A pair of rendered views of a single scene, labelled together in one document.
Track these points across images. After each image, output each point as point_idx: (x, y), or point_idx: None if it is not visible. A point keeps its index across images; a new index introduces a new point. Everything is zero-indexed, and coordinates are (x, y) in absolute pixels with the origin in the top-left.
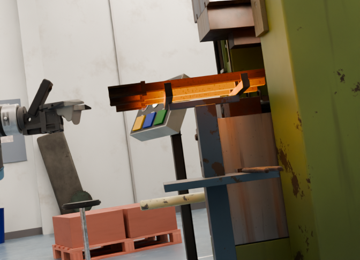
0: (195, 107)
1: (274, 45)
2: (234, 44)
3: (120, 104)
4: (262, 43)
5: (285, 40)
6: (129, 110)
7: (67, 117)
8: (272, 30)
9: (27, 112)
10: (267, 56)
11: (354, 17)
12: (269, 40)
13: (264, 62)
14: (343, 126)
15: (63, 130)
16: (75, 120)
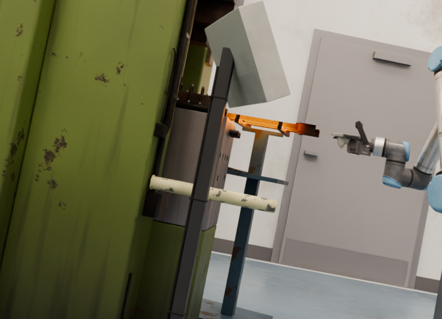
0: (268, 136)
1: (206, 79)
2: (208, 47)
3: (312, 135)
4: (204, 68)
5: (208, 85)
6: (305, 132)
7: (342, 146)
8: (208, 70)
9: (371, 140)
10: (202, 80)
11: None
12: (206, 72)
13: (200, 81)
14: None
15: (346, 150)
16: (340, 143)
